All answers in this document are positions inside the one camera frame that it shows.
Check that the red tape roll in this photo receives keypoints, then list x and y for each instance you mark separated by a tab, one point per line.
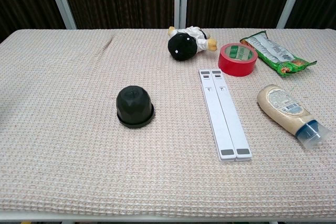
231	66

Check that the beige waffle tablecloth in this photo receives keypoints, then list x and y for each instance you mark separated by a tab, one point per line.
78	155

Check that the black upside-down bowl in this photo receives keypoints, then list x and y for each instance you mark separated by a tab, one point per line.
134	103

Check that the black head plush doll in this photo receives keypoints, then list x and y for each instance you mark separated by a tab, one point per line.
182	48

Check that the white folding stand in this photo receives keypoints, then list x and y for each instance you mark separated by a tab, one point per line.
223	116

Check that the beige sauce squeeze bottle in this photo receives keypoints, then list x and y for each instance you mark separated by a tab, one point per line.
281	106

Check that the green snack packet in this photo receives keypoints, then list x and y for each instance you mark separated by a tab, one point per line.
273	51

